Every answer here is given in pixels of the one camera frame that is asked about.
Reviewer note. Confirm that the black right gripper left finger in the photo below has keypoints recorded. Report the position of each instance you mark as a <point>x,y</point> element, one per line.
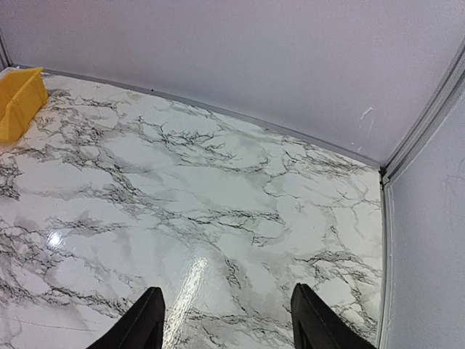
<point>140,327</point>

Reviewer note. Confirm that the yellow bin right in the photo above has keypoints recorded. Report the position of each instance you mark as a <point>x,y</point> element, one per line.
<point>23,94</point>

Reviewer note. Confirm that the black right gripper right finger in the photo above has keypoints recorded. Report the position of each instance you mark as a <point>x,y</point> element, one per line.
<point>316,326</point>

